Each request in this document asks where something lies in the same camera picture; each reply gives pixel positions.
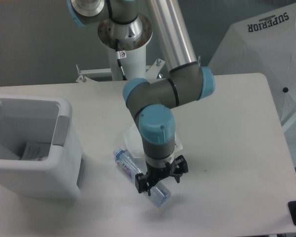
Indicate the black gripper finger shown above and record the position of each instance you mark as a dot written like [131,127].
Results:
[179,167]
[143,183]

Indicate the white middle mounting bracket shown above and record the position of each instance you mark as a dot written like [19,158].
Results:
[153,71]

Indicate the white left mounting bracket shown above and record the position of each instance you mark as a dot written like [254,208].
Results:
[100,75]

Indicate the white mounting bracket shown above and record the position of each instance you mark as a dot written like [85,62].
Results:
[153,71]
[100,75]

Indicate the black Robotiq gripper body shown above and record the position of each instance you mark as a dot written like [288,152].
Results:
[154,175]

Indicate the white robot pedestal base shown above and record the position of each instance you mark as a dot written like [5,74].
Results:
[128,54]

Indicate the metal right clamp bolt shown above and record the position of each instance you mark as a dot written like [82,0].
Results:
[199,60]

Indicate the white plastic trash can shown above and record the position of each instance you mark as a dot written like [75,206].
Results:
[43,119]

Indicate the clear plastic water bottle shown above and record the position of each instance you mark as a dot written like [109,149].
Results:
[159,194]

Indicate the clear plastic wrapper bag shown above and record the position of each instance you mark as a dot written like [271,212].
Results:
[133,141]

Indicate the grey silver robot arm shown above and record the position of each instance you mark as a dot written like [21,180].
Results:
[151,104]

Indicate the white Superior umbrella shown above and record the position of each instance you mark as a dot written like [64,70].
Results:
[263,44]

